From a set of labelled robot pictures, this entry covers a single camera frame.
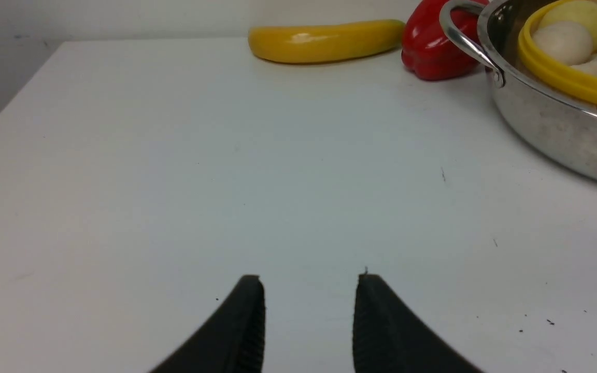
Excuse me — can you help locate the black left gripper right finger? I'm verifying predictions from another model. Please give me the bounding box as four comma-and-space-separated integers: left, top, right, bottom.
352, 274, 481, 372

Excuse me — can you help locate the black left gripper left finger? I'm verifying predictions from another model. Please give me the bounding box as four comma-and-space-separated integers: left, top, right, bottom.
152, 275, 266, 372

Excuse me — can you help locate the yellow bamboo steamer basket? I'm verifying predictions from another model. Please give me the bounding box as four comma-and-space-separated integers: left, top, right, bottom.
517, 1, 597, 106

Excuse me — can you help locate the stainless steel pot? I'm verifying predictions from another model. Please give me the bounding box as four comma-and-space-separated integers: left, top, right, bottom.
439, 1, 597, 180

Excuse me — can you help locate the red bell pepper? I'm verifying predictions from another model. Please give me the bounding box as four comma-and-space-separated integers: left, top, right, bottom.
401, 1, 479, 81

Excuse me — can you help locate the yellow squash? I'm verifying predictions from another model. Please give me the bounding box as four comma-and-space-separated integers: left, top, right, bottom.
247, 19, 405, 64

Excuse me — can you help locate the white round bun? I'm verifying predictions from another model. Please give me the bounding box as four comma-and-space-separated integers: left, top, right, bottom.
532, 21, 594, 66

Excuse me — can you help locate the yellow-green round bun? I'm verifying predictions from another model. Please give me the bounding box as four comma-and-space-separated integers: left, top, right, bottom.
537, 1, 597, 51

